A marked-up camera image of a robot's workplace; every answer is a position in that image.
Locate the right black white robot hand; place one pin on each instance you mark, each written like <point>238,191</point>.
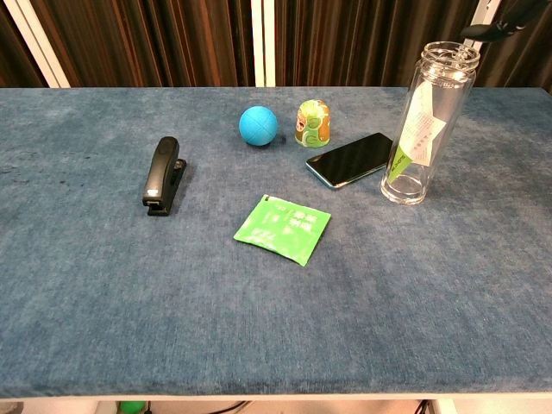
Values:
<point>491,32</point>

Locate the dark brown curtain panel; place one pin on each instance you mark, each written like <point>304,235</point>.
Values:
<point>366,43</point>
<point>151,43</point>
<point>517,64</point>
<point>13,60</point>

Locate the white green paper leaflet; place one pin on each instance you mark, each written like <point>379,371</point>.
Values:
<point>420,129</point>

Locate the clear glass bottle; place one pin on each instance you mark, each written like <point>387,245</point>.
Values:
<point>405,190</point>

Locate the black smartphone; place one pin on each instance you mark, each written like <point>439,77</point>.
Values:
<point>349,160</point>

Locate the blue rubber ball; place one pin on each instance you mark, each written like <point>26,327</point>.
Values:
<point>259,126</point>

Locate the green foil sachet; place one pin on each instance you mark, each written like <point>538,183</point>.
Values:
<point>282,228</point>

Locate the black stapler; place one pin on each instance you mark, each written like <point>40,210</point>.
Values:
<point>160,172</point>

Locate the bright green round object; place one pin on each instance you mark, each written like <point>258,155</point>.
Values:
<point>131,407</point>

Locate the white partition frame post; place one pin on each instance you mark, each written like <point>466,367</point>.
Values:
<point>263,43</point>
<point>36,43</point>
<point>485,17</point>

